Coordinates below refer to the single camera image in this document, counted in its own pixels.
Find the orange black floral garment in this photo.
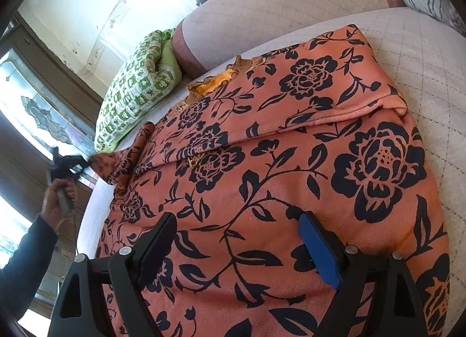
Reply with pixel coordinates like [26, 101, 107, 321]
[92, 24, 449, 336]

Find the person's left hand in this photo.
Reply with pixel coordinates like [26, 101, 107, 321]
[40, 179, 77, 233]

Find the beige quilted bolster cushion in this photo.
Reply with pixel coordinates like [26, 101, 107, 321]
[172, 0, 404, 78]

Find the green white patterned pillow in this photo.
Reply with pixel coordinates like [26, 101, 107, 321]
[94, 29, 182, 152]

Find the grey striped pillow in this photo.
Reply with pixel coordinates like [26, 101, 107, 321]
[403, 0, 465, 36]

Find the dark wooden glass door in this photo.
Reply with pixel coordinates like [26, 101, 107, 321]
[0, 12, 105, 337]

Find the dark sleeved left forearm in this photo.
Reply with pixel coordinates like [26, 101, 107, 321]
[1, 216, 58, 320]

